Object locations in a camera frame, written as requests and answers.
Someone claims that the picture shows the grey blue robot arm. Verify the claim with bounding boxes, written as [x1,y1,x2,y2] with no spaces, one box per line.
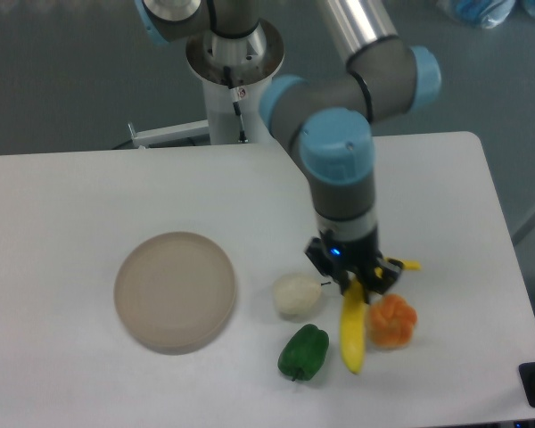
[136,1,441,294]

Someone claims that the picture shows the blue plastic bag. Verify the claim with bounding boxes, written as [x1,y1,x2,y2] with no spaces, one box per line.
[435,0,516,29]

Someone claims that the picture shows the white bracket left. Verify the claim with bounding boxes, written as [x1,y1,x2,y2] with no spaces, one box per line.
[128,119,209,148]

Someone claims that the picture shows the white pear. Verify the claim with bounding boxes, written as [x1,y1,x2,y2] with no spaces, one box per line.
[272,273,324,317]

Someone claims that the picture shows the beige round plate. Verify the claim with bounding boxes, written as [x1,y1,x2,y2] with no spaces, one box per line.
[113,232,237,355]

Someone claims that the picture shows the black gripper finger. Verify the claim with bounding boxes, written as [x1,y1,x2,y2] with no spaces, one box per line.
[305,249,350,295]
[360,257,404,294]

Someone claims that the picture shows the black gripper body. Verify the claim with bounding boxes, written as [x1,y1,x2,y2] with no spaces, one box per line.
[305,229,382,282]

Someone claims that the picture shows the green bell pepper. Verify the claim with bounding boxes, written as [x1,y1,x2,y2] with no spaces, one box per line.
[277,324,330,382]

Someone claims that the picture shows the yellow banana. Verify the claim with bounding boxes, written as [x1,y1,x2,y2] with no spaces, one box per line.
[340,257,423,375]

